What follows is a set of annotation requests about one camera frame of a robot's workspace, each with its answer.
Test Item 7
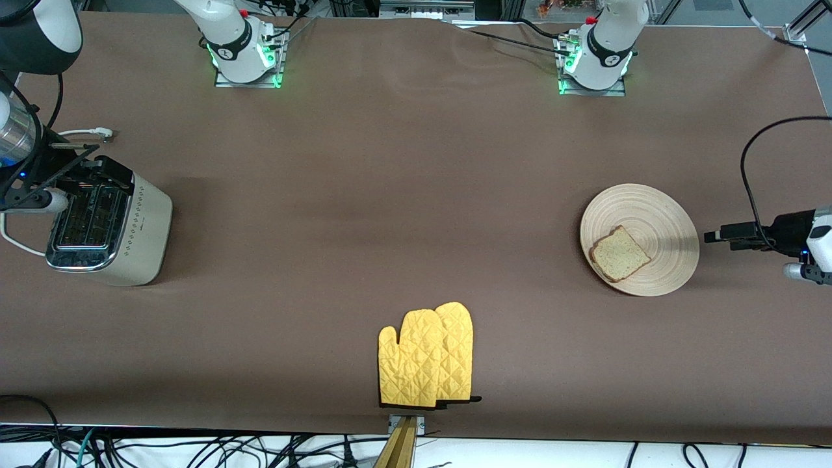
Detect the orange and green clutter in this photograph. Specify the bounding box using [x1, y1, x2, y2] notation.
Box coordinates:
[536, 0, 589, 18]

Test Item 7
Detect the gold aluminium profile bar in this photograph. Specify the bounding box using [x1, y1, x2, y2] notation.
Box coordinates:
[372, 417, 417, 468]

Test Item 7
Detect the silver metal bracket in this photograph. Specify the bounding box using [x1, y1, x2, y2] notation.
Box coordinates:
[388, 414, 426, 435]

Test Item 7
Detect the teal cable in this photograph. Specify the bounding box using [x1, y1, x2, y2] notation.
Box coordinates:
[77, 429, 98, 468]

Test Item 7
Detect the black looped floor cable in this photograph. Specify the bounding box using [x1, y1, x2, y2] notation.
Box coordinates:
[0, 395, 62, 468]

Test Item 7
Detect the brown table cover sheet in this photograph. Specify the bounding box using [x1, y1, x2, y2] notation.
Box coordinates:
[0, 12, 832, 447]

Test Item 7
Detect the silver aluminium extrusion post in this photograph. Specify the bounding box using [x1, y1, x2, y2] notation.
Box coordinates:
[783, 0, 832, 43]

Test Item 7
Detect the round light wooden plate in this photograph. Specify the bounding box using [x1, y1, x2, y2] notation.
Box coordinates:
[580, 183, 701, 298]

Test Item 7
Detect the silver aluminium frame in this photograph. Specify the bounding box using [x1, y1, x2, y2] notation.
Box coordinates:
[379, 0, 476, 21]

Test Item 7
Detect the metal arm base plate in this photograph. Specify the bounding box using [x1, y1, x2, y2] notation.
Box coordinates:
[558, 36, 628, 97]
[214, 29, 288, 88]

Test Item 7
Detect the white toaster power cord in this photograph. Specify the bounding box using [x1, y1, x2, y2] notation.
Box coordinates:
[0, 128, 114, 257]

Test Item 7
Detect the black cable to arm base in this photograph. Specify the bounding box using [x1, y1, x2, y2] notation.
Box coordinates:
[455, 18, 574, 58]

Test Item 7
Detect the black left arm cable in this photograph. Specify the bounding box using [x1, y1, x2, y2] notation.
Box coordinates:
[740, 116, 832, 253]

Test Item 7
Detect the cream and chrome toaster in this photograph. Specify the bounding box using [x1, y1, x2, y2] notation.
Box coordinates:
[44, 156, 174, 287]

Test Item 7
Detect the brown bread slice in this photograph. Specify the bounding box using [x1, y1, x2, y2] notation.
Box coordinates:
[589, 225, 652, 283]

